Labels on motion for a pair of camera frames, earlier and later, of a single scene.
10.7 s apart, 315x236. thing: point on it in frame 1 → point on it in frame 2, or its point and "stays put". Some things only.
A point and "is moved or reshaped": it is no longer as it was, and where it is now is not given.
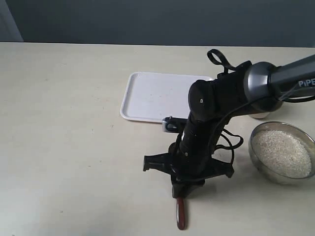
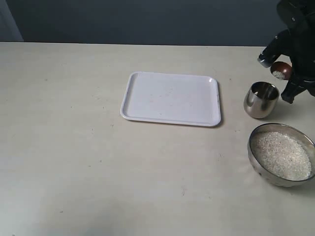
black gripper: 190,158 → 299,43
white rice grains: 282,154 stays put
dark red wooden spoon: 180,214 is moved or reshaped
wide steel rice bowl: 282,152 stays put
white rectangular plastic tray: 154,96 stays put
